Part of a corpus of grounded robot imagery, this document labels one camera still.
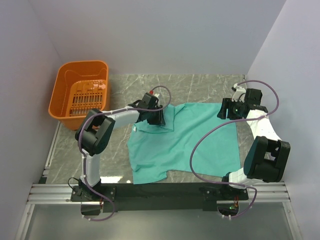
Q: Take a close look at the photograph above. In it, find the teal t shirt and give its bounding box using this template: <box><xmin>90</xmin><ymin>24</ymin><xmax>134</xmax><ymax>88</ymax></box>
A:
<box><xmin>127</xmin><ymin>102</ymin><xmax>241</xmax><ymax>184</ymax></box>

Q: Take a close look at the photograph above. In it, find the orange plastic basket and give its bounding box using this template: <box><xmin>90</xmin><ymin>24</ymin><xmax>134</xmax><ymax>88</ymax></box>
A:
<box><xmin>48</xmin><ymin>60</ymin><xmax>111</xmax><ymax>131</ymax></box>

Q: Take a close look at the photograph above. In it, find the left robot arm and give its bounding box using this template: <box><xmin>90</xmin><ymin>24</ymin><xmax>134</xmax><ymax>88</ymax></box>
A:
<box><xmin>74</xmin><ymin>91</ymin><xmax>167</xmax><ymax>201</ymax></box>

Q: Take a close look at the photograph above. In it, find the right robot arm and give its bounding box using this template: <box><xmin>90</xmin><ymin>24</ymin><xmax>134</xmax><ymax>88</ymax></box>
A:
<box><xmin>217</xmin><ymin>86</ymin><xmax>291</xmax><ymax>200</ymax></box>

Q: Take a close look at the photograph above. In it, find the black base beam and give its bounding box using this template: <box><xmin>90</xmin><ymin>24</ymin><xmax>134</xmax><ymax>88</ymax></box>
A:
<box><xmin>70</xmin><ymin>182</ymin><xmax>249</xmax><ymax>216</ymax></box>

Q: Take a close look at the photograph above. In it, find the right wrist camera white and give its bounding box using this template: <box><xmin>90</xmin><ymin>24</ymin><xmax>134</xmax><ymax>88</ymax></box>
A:
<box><xmin>231</xmin><ymin>83</ymin><xmax>246</xmax><ymax>103</ymax></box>

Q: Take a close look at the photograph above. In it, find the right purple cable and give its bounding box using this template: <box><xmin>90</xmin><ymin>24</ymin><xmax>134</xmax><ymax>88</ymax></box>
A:
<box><xmin>189</xmin><ymin>79</ymin><xmax>280</xmax><ymax>220</ymax></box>

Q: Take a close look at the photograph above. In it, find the aluminium rail frame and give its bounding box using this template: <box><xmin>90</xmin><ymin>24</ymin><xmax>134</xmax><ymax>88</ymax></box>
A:
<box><xmin>14</xmin><ymin>122</ymin><xmax>303</xmax><ymax>240</ymax></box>

